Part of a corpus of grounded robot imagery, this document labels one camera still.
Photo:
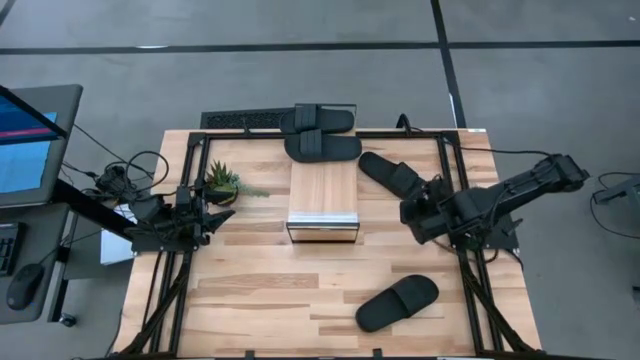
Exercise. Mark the computer monitor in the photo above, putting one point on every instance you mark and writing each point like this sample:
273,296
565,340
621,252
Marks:
30,170

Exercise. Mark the black aluminium rig frame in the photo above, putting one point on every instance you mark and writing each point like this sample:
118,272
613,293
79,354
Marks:
230,135

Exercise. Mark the gray metal bracket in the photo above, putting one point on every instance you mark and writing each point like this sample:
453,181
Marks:
622,192

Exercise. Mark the gray desk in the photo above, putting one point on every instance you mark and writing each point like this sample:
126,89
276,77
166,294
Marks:
47,240

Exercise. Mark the black slide sandal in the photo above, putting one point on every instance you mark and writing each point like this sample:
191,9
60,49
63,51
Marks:
330,121
385,172
335,149
395,302

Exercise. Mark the thin black bar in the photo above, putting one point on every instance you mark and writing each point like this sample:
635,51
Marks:
35,111

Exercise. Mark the black caster wheel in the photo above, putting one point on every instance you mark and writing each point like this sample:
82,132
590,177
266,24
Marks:
67,320

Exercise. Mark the thick black frame post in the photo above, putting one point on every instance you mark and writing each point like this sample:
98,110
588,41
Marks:
85,207

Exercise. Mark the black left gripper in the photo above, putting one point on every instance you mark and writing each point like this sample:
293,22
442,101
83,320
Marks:
192,220

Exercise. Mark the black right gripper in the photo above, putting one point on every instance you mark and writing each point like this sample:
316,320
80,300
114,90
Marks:
430,217

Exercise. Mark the wooden shelf with black legs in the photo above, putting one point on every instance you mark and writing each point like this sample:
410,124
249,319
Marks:
324,195

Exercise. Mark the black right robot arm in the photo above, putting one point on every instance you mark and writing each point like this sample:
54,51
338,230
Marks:
525,185

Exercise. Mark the black keyboard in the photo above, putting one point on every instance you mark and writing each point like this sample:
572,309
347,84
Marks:
7,250

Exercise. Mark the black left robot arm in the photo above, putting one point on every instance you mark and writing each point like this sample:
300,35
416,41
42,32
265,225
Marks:
150,212

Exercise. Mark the small potted succulent plant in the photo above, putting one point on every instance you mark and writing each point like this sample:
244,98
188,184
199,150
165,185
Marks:
222,182

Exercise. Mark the black computer mouse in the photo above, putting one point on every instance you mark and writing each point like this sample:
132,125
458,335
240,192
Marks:
24,287

